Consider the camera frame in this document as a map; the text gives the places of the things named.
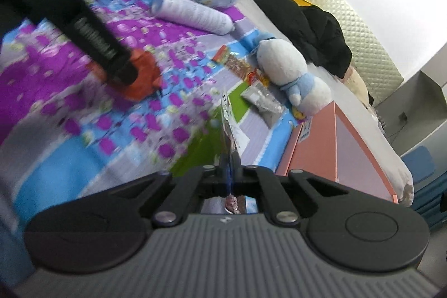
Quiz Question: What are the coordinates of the beige quilted headboard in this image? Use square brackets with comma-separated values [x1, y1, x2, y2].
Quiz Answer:
[263, 0, 406, 105]

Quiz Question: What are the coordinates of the purple floral quilt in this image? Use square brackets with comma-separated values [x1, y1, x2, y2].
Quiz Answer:
[0, 0, 304, 236]

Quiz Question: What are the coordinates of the white and blue plush toy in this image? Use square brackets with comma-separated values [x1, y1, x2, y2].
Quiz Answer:
[249, 33, 332, 116]

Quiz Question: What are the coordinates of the black jacket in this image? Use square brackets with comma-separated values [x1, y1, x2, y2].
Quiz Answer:
[249, 0, 353, 78]

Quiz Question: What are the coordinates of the pink cardboard box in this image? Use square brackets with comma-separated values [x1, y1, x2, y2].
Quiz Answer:
[276, 101, 400, 204]

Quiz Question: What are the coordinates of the dark red snack packet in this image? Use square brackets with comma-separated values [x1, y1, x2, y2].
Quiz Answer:
[221, 90, 245, 215]

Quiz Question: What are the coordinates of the clear snack packet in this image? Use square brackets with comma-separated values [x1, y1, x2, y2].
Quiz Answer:
[240, 82, 283, 127]

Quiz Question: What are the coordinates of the orange snack packet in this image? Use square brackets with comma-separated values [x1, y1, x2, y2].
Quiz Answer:
[87, 48, 163, 101]

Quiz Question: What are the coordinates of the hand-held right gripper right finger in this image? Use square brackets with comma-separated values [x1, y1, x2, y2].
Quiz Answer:
[230, 151, 350, 226]

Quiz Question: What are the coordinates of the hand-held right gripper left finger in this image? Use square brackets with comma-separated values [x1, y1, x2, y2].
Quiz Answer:
[115, 151, 231, 227]

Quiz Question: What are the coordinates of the beige pillow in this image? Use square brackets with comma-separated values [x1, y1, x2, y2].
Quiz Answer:
[344, 66, 374, 106]

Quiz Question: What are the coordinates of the green snack packet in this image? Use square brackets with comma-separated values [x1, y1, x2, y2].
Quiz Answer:
[212, 46, 252, 78]

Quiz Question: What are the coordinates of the small white printed packet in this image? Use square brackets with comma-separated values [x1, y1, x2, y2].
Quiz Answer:
[298, 116, 314, 144]

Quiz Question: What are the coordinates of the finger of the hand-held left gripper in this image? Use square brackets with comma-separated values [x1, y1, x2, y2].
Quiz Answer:
[0, 0, 140, 88]

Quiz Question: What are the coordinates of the white spray can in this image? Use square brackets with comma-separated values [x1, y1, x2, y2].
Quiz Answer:
[151, 0, 235, 35]

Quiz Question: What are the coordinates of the blue suitcase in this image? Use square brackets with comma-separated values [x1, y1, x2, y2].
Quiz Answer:
[412, 169, 447, 232]

